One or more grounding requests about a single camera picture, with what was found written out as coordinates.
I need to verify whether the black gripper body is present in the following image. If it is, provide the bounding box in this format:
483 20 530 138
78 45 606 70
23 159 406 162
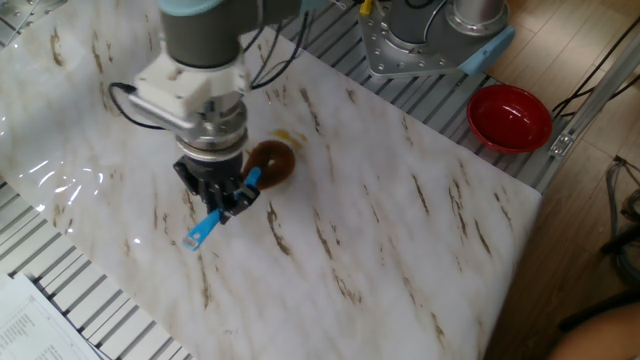
182 153 246 199

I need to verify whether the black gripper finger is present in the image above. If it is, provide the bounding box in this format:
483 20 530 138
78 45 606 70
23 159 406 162
173 159 221 215
218 185 262 226

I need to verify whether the blue handled brown brush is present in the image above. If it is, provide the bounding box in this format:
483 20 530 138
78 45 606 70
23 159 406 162
182 139 297 252

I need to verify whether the red bowl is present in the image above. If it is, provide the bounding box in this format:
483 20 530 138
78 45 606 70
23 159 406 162
466 83 554 155

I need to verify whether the orange sauce stain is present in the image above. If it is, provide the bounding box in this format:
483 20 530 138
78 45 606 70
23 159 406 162
268 128 309 151

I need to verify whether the white marble pattern sheet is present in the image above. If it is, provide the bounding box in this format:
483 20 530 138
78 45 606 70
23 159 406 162
0 0 544 360

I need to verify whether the printed paper stack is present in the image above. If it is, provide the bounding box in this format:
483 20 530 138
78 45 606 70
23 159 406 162
0 272 109 360

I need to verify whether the black chair base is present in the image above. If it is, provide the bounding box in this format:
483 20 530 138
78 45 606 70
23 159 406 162
557 187 640 334

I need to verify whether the seated person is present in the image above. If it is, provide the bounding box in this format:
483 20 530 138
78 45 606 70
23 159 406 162
547 302 640 360

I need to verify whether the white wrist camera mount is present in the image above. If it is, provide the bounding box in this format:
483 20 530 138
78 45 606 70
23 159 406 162
128 52 251 137

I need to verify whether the black camera cable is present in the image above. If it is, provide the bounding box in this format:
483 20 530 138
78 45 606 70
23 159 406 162
108 82 167 132

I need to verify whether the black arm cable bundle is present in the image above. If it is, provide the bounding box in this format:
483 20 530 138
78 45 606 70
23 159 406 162
242 9 312 92

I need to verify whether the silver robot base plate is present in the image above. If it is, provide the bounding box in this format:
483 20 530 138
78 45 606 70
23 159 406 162
357 2 469 80

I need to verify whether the perforated metal bracket plate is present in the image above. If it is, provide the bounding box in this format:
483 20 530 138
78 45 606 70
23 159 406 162
0 0 69 49

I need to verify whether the black floor cable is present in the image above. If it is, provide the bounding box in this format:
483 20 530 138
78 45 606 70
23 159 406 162
552 14 640 119

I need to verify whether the grey cable bundle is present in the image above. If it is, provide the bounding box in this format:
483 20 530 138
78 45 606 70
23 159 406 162
604 155 640 281

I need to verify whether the aluminium frame beam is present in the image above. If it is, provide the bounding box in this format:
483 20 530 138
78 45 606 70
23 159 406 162
547 29 640 159

